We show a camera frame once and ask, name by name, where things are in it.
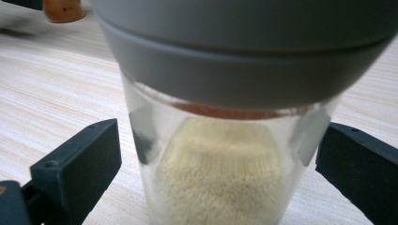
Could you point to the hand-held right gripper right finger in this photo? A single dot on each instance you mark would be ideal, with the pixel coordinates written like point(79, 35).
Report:
point(363, 168)

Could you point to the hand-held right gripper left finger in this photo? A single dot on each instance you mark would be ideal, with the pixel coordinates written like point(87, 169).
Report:
point(75, 168)

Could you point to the orange jar with silver lid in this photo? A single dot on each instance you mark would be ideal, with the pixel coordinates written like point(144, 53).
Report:
point(63, 11)

